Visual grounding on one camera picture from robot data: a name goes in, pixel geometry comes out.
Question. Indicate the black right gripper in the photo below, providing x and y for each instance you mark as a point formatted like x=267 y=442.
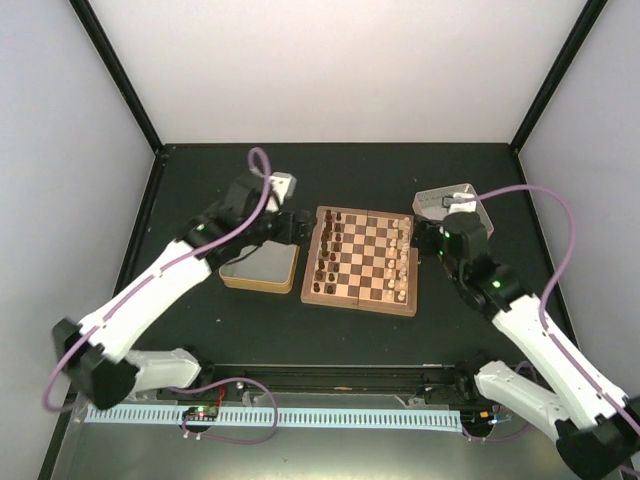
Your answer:
x=423 y=234

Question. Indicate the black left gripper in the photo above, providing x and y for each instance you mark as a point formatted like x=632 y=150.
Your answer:
x=302 y=229

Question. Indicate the dark bishop piece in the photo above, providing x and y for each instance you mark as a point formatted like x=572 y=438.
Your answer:
x=325 y=239

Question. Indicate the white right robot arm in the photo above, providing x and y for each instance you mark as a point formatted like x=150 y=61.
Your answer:
x=593 y=423

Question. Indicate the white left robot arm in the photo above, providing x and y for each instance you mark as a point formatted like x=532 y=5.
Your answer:
x=98 y=353

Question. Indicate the wooden folding chess board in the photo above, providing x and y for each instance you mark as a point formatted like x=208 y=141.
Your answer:
x=361 y=282

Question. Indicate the yellow bear tin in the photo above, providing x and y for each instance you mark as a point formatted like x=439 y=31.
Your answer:
x=270 y=269

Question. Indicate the pink metal tin tray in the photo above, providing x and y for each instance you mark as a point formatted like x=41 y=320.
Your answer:
x=436 y=204

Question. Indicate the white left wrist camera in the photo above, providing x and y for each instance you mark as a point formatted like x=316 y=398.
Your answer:
x=282 y=188

